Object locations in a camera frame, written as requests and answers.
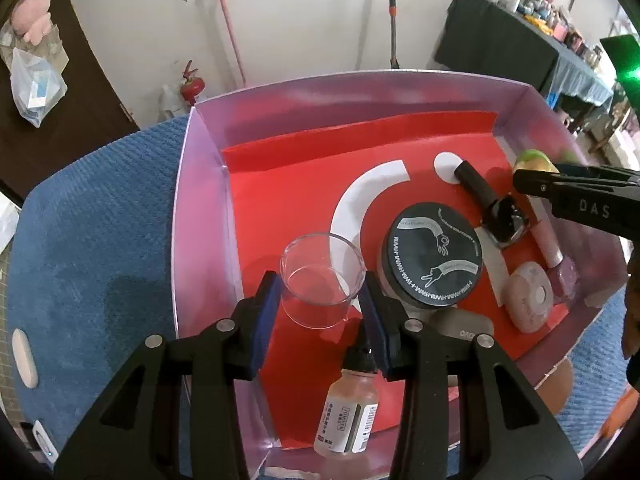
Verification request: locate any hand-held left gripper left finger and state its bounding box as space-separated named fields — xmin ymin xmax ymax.
xmin=52 ymin=270 xmax=281 ymax=480

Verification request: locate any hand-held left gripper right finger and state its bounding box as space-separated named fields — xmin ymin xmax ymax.
xmin=357 ymin=270 xmax=586 ymax=480

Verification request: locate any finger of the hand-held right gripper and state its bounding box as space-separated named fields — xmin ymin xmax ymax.
xmin=512 ymin=168 xmax=640 ymax=239
xmin=555 ymin=162 xmax=640 ymax=182

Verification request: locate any clear plastic cup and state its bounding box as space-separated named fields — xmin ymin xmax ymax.
xmin=279 ymin=232 xmax=367 ymax=331

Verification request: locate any green and yellow toy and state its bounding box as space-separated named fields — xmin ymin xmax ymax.
xmin=514 ymin=147 xmax=576 ymax=176

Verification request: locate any black nail polish bottle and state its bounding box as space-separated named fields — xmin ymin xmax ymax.
xmin=452 ymin=160 xmax=531 ymax=250

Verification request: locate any black round jar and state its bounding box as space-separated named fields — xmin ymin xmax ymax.
xmin=377 ymin=202 xmax=485 ymax=311

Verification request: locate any brown eyeshadow case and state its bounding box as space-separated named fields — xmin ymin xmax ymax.
xmin=425 ymin=306 xmax=496 ymax=388

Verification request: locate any pink oval case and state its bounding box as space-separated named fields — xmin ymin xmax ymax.
xmin=502 ymin=261 xmax=555 ymax=335

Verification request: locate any pink cardboard box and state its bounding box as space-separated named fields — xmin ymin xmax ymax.
xmin=170 ymin=67 xmax=631 ymax=480

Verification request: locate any person's right hand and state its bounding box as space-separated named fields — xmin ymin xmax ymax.
xmin=621 ymin=255 xmax=640 ymax=361

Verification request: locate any pink nail polish bottle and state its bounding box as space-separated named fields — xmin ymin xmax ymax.
xmin=530 ymin=195 xmax=580 ymax=303

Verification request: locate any clear dropper bottle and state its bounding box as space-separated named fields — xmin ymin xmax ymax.
xmin=314 ymin=345 xmax=381 ymax=461

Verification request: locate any red paper liner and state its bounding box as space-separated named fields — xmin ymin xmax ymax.
xmin=220 ymin=110 xmax=571 ymax=453

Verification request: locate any dark tablecloth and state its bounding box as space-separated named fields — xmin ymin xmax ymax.
xmin=434 ymin=0 xmax=616 ymax=111

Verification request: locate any blue textured blanket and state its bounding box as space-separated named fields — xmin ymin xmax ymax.
xmin=0 ymin=115 xmax=640 ymax=480

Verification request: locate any row of bottles and jars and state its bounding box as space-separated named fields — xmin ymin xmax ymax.
xmin=447 ymin=0 xmax=606 ymax=68

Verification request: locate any red fire extinguisher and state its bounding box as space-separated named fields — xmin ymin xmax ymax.
xmin=180 ymin=60 xmax=206 ymax=107

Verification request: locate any white oval device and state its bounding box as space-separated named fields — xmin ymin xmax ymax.
xmin=11 ymin=329 xmax=40 ymax=390

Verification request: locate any small white device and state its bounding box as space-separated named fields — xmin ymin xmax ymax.
xmin=32 ymin=420 xmax=56 ymax=461

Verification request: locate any pink stick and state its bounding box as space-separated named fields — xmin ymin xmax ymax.
xmin=211 ymin=0 xmax=247 ymax=86

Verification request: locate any brown wooden door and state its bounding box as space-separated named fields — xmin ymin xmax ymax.
xmin=0 ymin=0 xmax=141 ymax=206

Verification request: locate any clear plastic bag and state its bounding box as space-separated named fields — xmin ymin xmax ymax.
xmin=10 ymin=47 xmax=68 ymax=128

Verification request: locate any pink plush toy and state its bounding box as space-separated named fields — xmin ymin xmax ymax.
xmin=10 ymin=0 xmax=56 ymax=46

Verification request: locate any broom handle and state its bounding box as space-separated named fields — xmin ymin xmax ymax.
xmin=385 ymin=0 xmax=401 ymax=70

